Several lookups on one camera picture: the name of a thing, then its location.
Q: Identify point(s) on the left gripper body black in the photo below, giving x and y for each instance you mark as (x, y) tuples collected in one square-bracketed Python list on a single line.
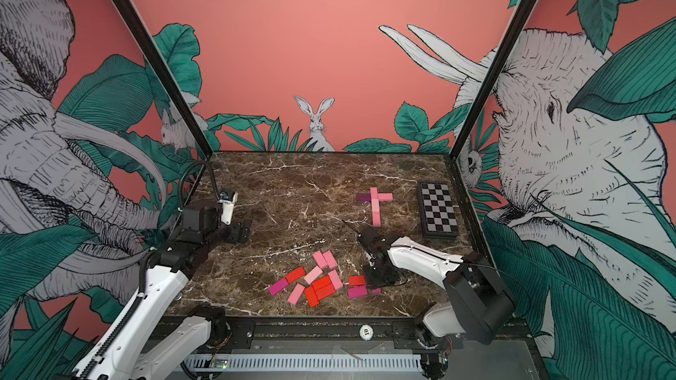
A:
[(231, 232)]

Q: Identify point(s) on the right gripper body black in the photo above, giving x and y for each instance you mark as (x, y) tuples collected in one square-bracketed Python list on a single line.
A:
[(375, 277)]

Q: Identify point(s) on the pink block pair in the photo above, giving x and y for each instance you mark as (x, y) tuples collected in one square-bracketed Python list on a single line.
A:
[(330, 260), (320, 260)]

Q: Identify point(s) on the light pink block edge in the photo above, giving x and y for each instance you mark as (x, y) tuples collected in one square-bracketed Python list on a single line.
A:
[(374, 195)]

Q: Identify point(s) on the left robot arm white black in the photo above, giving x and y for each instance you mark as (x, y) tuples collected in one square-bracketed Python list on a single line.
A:
[(163, 274)]

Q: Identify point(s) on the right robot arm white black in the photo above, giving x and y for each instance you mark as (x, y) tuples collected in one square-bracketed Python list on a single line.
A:
[(478, 303)]

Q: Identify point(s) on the red block right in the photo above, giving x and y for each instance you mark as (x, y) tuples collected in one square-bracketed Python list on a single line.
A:
[(357, 281)]

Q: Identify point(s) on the pink block beside red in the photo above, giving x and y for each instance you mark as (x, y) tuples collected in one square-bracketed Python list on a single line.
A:
[(335, 280)]

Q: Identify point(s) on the red block large center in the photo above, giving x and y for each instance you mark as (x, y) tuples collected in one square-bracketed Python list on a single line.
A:
[(323, 287)]

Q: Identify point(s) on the red block bottom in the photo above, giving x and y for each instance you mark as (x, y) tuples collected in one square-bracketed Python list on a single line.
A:
[(311, 297)]

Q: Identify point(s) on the black white checkerboard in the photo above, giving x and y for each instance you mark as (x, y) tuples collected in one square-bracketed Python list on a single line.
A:
[(436, 210)]

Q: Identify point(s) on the red block upper left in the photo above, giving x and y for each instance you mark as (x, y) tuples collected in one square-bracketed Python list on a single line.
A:
[(295, 275)]

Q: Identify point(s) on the white slotted cable duct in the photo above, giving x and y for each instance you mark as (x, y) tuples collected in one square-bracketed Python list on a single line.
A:
[(308, 362)]

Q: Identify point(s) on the black front rail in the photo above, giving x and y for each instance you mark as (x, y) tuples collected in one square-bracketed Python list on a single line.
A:
[(402, 332)]

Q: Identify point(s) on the black left frame post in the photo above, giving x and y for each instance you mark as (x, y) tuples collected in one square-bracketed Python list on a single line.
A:
[(146, 43)]

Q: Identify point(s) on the black frame post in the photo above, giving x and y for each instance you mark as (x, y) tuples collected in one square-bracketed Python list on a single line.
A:
[(146, 43), (517, 23)]

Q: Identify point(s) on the black right frame post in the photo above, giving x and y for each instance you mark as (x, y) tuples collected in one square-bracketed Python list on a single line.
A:
[(517, 23)]

